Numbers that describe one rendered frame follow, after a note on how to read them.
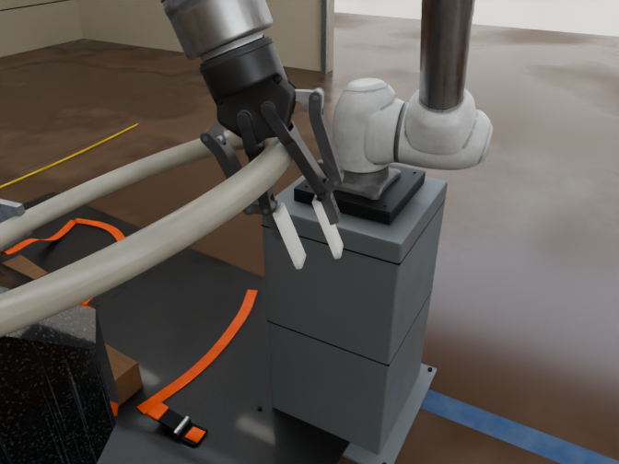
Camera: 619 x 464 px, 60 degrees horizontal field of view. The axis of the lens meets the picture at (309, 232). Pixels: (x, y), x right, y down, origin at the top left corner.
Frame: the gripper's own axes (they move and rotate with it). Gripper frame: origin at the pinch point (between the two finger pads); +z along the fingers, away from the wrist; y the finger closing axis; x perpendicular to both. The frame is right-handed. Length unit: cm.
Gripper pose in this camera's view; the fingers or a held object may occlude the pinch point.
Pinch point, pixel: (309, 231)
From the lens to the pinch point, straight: 57.7
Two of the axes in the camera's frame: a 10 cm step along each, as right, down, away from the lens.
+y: -9.2, 2.7, 2.8
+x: -1.5, 4.2, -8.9
